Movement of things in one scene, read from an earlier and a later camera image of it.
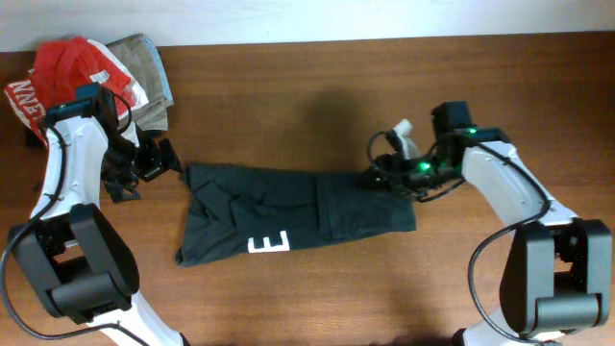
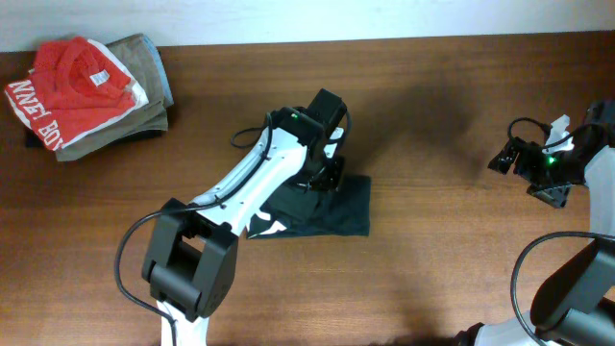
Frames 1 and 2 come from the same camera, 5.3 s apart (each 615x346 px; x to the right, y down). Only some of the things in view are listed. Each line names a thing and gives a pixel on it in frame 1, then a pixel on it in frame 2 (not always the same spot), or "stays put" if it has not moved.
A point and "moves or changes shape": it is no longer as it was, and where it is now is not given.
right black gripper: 399,178 to 557,196
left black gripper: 157,162 to 332,181
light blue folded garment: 165,85 stays put
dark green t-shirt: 233,211 moves or changes shape
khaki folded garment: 135,52 stays put
